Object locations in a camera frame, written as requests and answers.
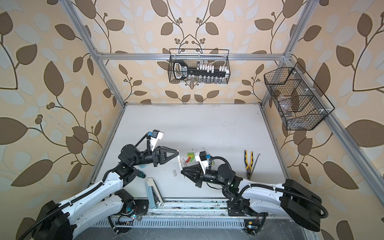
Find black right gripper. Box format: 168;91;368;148
182;164;228;188

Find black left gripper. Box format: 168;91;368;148
130;145;178;170

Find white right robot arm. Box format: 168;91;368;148
181;164;329;232

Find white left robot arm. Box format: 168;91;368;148
19;145;179;240

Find green black screwdriver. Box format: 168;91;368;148
137;171;146;179

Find blue white stapler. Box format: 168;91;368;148
146;178;165;209

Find yellow black pliers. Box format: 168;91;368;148
244;150;254;180

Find black socket holder tool set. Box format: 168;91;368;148
171;60;230;82

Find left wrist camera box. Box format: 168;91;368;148
147;130;164;152

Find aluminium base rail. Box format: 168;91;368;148
86;197;313;230

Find black wire basket back wall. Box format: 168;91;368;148
168;48;231;85

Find black wire basket wall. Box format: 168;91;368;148
264;63;335;131
168;48;231;85

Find black wire basket right wall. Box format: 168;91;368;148
264;63;335;131

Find aluminium frame corner post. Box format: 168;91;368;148
59;0;126;108

